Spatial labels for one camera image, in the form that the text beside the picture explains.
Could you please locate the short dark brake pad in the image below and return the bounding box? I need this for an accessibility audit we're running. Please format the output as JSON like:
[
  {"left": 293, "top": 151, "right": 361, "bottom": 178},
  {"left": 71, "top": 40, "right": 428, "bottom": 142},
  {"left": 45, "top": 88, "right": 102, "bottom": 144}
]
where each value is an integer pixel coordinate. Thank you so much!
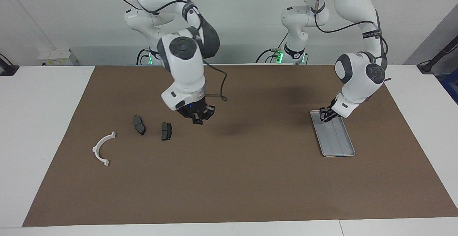
[{"left": 161, "top": 122, "right": 173, "bottom": 141}]

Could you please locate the black base cable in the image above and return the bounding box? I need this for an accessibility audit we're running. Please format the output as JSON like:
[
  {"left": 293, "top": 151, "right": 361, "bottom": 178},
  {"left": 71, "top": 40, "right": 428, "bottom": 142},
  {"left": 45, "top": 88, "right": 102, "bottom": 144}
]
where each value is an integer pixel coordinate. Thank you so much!
[
  {"left": 136, "top": 48, "right": 151, "bottom": 65},
  {"left": 255, "top": 32, "right": 289, "bottom": 64}
]

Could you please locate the black table clamp mount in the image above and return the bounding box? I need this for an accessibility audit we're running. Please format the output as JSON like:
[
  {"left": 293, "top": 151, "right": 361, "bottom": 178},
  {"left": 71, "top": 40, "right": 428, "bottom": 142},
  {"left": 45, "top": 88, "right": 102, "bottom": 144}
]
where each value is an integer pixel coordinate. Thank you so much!
[{"left": 0, "top": 53, "right": 20, "bottom": 77}]

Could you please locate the silver metal tray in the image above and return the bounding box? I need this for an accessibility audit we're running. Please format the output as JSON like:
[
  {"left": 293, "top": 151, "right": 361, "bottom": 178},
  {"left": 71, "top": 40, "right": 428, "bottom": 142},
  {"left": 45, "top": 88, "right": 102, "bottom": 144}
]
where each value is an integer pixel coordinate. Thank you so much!
[{"left": 310, "top": 109, "right": 356, "bottom": 157}]

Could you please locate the blue crate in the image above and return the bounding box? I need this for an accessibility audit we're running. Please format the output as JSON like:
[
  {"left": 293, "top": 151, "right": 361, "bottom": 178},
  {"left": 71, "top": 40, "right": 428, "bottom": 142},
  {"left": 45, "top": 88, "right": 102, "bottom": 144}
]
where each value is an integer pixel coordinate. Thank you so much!
[{"left": 440, "top": 69, "right": 458, "bottom": 105}]

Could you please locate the long dark brake pad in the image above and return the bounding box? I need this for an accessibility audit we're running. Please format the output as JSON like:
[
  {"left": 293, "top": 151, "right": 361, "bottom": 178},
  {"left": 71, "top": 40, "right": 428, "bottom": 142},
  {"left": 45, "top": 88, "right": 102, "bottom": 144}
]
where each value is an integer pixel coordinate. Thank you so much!
[{"left": 133, "top": 115, "right": 146, "bottom": 136}]

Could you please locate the white semicircular bracket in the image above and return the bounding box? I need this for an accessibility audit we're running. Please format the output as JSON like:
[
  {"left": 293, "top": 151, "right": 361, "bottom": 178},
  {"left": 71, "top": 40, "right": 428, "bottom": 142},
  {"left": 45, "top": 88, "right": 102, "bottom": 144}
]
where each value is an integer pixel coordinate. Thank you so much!
[{"left": 92, "top": 131, "right": 117, "bottom": 167}]

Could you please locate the black camera stand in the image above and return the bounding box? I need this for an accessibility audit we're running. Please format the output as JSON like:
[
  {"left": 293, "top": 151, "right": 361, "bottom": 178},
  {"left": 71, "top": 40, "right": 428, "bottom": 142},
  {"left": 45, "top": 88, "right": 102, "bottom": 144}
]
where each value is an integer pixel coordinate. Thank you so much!
[{"left": 417, "top": 36, "right": 458, "bottom": 75}]

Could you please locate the brown table mat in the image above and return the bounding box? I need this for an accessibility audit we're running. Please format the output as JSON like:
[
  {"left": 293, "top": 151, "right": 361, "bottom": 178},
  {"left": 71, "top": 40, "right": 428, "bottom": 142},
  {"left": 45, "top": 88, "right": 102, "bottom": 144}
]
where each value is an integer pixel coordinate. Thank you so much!
[{"left": 22, "top": 64, "right": 458, "bottom": 227}]

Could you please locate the white power strip box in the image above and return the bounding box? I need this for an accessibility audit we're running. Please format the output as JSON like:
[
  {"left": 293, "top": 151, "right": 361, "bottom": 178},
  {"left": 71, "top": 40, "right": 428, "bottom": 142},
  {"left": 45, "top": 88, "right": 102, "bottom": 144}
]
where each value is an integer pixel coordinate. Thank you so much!
[{"left": 38, "top": 48, "right": 77, "bottom": 66}]

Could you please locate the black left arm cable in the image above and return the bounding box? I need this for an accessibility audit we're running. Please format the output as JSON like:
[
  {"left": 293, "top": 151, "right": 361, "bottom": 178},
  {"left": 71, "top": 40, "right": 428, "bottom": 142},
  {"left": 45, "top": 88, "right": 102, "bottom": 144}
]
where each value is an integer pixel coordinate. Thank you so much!
[{"left": 304, "top": 0, "right": 389, "bottom": 73}]

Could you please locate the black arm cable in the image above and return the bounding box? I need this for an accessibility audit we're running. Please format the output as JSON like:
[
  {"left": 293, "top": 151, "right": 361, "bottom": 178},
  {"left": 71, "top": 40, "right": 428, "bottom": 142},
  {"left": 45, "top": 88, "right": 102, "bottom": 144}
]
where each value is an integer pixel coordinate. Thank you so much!
[
  {"left": 113, "top": 0, "right": 229, "bottom": 103},
  {"left": 304, "top": 0, "right": 389, "bottom": 73}
]

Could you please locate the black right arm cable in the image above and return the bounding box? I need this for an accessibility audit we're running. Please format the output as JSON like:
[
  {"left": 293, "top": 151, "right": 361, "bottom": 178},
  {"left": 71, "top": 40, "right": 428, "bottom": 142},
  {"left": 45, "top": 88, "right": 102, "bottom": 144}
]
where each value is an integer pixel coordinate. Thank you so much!
[{"left": 113, "top": 0, "right": 229, "bottom": 103}]

